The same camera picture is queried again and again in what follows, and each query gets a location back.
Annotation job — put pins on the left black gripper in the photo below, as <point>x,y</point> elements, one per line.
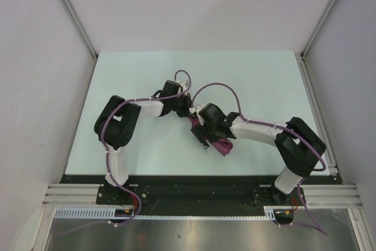
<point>186,97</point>

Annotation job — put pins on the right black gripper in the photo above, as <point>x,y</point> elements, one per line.
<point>200,130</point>

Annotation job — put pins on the purple cloth napkin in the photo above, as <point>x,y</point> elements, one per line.
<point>224,146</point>

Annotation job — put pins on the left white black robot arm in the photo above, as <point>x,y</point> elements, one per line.
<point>117,122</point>

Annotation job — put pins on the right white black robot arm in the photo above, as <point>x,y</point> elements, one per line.
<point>299,146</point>

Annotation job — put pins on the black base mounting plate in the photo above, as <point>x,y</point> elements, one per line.
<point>184,208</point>

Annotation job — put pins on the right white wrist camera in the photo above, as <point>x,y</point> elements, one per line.
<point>195,116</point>

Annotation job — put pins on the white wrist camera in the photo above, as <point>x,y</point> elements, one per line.
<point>184,85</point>
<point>195,116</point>

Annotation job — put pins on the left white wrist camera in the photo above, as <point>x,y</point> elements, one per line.
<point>184,85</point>

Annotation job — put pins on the aluminium rail frame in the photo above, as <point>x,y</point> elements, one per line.
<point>314,196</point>

